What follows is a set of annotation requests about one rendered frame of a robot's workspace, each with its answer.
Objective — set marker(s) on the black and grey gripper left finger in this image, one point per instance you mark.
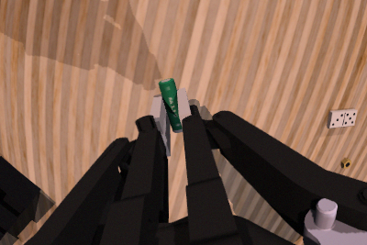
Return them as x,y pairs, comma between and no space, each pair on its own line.
82,217

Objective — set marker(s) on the brass hex nut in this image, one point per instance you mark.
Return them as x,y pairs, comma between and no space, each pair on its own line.
345,163

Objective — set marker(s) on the black three-compartment bin rack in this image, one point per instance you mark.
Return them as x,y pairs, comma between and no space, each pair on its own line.
13,183

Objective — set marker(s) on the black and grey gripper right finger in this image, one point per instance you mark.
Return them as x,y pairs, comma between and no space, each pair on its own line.
333,206

